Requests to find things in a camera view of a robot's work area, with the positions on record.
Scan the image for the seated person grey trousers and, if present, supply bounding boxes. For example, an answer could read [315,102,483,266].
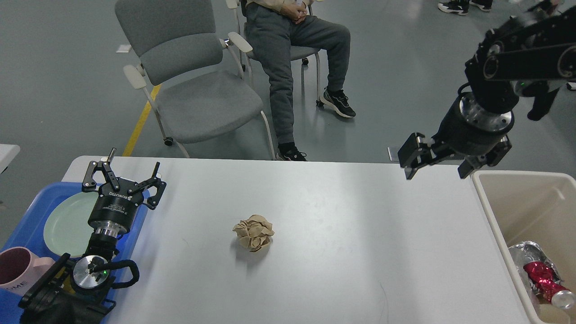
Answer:
[245,0,356,162]

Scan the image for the brown paper ball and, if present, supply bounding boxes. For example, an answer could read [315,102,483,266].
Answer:
[232,215,275,252]

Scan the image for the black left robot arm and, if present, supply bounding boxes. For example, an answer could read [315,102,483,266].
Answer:
[18,148,167,324]

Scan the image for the occupied grey chair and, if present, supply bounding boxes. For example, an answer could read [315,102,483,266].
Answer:
[227,0,326,108]

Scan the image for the metal floor plates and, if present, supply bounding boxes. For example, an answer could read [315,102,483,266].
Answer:
[387,146,400,163]

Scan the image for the dark shoes at right edge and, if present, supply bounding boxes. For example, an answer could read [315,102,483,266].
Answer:
[437,0,493,16]

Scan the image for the empty grey chair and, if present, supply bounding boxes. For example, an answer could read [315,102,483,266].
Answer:
[115,0,275,158]

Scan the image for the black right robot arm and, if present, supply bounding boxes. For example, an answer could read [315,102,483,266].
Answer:
[397,0,576,179]

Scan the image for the light green plate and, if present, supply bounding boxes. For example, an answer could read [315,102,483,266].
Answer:
[43,192,98,258]

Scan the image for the beige plastic bin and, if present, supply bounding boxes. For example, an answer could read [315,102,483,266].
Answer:
[471,171,576,324]

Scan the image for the white side table corner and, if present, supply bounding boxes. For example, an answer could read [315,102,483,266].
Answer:
[0,144,21,174]

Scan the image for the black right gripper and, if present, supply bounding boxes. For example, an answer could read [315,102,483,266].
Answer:
[397,92,514,180]

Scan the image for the aluminium foil sheet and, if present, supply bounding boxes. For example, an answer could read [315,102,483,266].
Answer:
[508,241,563,314]

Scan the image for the white paper cup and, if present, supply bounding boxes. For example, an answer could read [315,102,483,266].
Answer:
[538,304,575,324]

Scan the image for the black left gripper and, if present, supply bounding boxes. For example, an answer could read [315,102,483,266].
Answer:
[81,147,167,235]

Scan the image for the crushed red can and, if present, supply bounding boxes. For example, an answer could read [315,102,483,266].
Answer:
[523,261,576,311]

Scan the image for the pink mug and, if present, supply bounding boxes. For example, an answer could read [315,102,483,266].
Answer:
[0,247,55,297]

